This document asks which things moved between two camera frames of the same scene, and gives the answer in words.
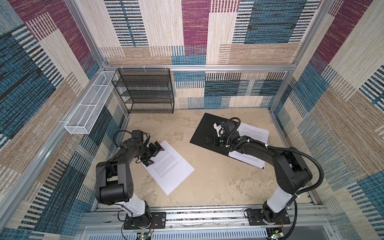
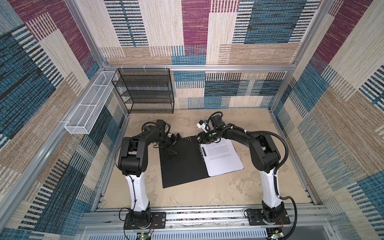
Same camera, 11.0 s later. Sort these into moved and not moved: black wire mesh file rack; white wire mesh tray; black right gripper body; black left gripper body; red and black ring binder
Moved: red and black ring binder; black left gripper body; black right gripper body
Not moved: black wire mesh file rack; white wire mesh tray
